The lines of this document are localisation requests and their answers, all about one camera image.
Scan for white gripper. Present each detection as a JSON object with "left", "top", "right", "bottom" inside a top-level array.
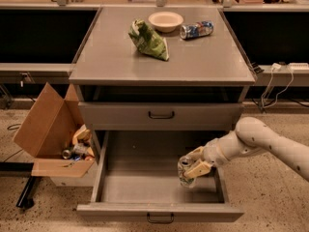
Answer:
[{"left": 183, "top": 132, "right": 255, "bottom": 179}]

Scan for green white 7up can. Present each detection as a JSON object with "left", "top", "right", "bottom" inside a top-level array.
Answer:
[{"left": 178, "top": 156, "right": 196, "bottom": 189}]

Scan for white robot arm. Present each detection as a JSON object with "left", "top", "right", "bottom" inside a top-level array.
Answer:
[{"left": 178, "top": 117, "right": 309, "bottom": 188}]

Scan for open grey middle drawer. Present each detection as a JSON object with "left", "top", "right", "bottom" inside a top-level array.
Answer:
[{"left": 77, "top": 130, "right": 243, "bottom": 224}]

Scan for grey drawer cabinet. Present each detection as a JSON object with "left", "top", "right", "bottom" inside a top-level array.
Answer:
[{"left": 68, "top": 6, "right": 256, "bottom": 153}]

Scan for closed grey top drawer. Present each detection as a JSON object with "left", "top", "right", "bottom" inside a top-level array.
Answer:
[{"left": 78, "top": 102, "right": 243, "bottom": 131}]

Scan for blue Pepsi can lying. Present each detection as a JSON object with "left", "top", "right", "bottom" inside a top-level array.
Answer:
[{"left": 180, "top": 21, "right": 213, "bottom": 40}]

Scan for silver can in box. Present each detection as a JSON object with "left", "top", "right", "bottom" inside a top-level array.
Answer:
[{"left": 62, "top": 149, "right": 72, "bottom": 160}]

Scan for green chip bag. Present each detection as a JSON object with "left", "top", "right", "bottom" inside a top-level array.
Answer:
[{"left": 128, "top": 19, "right": 169, "bottom": 61}]

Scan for white paper bowl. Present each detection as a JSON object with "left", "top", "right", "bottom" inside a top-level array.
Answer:
[{"left": 149, "top": 12, "right": 183, "bottom": 33}]

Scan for brown cardboard box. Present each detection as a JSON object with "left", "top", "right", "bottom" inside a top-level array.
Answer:
[{"left": 14, "top": 83, "right": 94, "bottom": 178}]

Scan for black table leg base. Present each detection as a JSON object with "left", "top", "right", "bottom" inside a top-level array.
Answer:
[{"left": 0, "top": 162, "right": 41, "bottom": 210}]

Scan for white power cables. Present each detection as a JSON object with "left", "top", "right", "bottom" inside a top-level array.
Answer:
[{"left": 259, "top": 62, "right": 309, "bottom": 111}]

